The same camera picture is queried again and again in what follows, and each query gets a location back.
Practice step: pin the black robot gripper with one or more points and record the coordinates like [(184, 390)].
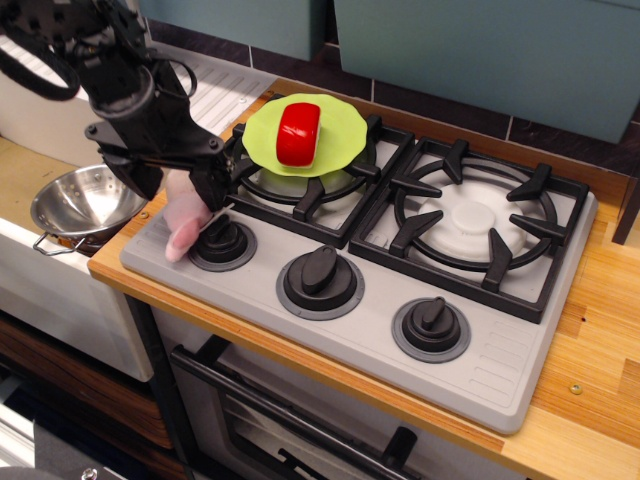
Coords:
[(148, 125)]

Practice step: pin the red toy sushi piece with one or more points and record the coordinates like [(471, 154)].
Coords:
[(298, 135)]

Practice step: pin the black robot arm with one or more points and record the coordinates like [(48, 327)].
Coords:
[(85, 43)]

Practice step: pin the pink plush toy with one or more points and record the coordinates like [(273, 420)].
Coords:
[(186, 215)]

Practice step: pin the left black stove knob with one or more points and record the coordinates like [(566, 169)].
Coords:
[(224, 245)]

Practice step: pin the black stove knob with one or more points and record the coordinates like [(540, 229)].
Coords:
[(224, 245), (321, 285), (431, 330)]

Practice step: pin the steel colander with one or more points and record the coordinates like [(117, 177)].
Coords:
[(82, 210)]

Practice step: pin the white toy sink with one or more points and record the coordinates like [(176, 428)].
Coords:
[(40, 141)]

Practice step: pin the green plastic plate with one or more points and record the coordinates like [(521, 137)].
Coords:
[(343, 135)]

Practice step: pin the middle black stove knob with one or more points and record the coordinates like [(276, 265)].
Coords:
[(321, 285)]

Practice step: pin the left black burner grate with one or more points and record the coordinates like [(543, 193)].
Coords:
[(325, 208)]

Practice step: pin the black burner grate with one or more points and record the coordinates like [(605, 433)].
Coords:
[(489, 231), (325, 208)]

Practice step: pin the toy oven door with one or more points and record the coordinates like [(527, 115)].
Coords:
[(259, 448)]

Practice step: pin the grey toy stove top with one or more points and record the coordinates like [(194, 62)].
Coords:
[(491, 383)]

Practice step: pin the right black stove knob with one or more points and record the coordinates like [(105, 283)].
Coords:
[(431, 330)]

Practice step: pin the right black burner grate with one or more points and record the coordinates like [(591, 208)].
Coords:
[(489, 231)]

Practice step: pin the teal box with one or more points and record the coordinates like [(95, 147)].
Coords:
[(571, 65)]

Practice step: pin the black oven door handle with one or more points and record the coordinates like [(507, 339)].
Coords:
[(203, 366)]

